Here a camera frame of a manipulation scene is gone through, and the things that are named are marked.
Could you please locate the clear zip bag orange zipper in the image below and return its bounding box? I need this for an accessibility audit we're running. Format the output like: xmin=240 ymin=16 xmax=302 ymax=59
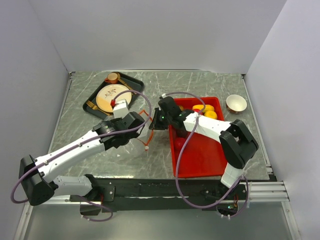
xmin=117 ymin=109 xmax=155 ymax=158

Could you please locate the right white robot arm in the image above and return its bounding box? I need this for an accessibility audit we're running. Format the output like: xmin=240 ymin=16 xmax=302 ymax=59
xmin=149 ymin=96 xmax=259 ymax=199

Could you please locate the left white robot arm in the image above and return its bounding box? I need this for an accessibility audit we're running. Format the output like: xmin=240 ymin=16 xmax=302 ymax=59
xmin=18 ymin=112 xmax=146 ymax=206

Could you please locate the dark maroon passion fruit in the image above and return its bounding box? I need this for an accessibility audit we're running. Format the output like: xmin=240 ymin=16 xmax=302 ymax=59
xmin=176 ymin=130 xmax=188 ymax=139

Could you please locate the red wrinkled fruit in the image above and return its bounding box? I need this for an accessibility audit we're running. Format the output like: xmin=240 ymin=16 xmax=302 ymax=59
xmin=173 ymin=137 xmax=185 ymax=151

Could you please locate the dark green tray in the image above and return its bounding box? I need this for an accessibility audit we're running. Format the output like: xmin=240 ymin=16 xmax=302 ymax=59
xmin=82 ymin=72 xmax=145 ymax=120

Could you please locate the gold spoon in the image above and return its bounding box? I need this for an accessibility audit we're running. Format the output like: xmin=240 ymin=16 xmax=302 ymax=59
xmin=118 ymin=78 xmax=134 ymax=90

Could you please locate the yellow banana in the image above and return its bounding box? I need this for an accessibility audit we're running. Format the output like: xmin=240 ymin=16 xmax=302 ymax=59
xmin=192 ymin=104 xmax=218 ymax=120

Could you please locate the cream and orange plate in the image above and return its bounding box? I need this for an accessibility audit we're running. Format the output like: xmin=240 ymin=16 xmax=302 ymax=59
xmin=96 ymin=84 xmax=129 ymax=113

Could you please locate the gold fork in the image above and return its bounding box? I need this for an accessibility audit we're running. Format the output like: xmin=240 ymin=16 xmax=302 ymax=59
xmin=86 ymin=100 xmax=111 ymax=116

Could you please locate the orange cup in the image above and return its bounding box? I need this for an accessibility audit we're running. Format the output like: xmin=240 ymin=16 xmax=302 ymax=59
xmin=104 ymin=72 xmax=119 ymax=84

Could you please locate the red plastic bin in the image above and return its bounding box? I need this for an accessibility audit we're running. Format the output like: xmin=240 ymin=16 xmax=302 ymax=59
xmin=168 ymin=96 xmax=227 ymax=178

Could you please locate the white bowl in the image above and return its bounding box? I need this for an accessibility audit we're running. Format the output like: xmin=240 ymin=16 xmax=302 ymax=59
xmin=225 ymin=94 xmax=248 ymax=114

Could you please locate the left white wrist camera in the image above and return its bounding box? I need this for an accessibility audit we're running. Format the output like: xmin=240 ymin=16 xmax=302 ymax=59
xmin=110 ymin=99 xmax=129 ymax=119

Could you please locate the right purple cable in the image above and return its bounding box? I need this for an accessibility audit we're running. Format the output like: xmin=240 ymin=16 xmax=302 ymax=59
xmin=161 ymin=91 xmax=250 ymax=216

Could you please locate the aluminium frame rail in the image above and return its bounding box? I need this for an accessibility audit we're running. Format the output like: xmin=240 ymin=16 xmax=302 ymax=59
xmin=42 ymin=175 xmax=289 ymax=207

